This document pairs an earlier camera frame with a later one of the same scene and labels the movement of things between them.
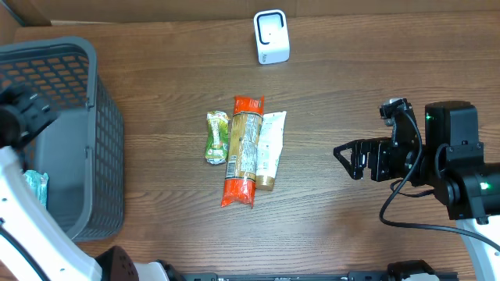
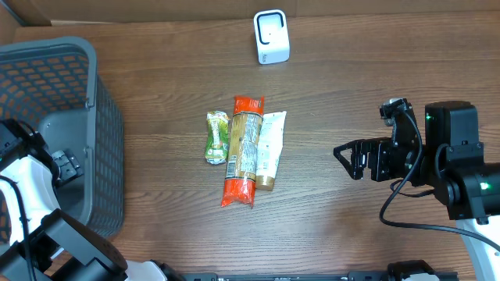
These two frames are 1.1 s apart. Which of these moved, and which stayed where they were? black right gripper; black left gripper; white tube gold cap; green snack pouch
Moved: black left gripper
Stayed: green snack pouch; black right gripper; white tube gold cap
